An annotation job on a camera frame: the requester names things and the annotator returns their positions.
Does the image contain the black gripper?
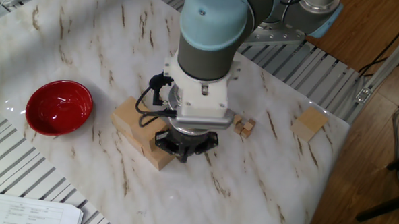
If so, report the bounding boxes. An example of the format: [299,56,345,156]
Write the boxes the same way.
[154,127,220,165]

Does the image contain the large wooden cube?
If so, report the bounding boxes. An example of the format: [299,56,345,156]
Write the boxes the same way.
[110,94,146,137]
[289,105,330,143]
[140,143,177,172]
[115,127,146,156]
[129,114,170,152]

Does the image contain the white printed paper stack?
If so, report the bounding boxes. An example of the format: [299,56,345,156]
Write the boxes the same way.
[0,191,84,224]

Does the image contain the white marble pattern board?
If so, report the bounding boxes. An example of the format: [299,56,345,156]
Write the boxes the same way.
[0,0,356,224]

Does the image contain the red glossy bowl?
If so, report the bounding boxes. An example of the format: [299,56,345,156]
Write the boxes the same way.
[24,78,95,138]

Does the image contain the black stand legs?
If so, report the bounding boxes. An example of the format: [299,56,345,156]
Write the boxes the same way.
[355,150,399,224]

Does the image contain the white wrist mount housing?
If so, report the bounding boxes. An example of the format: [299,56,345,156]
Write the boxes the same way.
[160,56,242,131]

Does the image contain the black gripper cable bundle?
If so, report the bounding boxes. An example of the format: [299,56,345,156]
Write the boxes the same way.
[133,70,180,130]

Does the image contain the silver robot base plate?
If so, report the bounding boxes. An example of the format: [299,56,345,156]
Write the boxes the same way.
[237,20,307,49]

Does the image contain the aluminium frame rail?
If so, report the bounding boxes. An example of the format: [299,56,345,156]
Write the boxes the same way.
[346,17,399,127]

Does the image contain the thin black floor cable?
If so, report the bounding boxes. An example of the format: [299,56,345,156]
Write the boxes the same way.
[357,9,399,80]

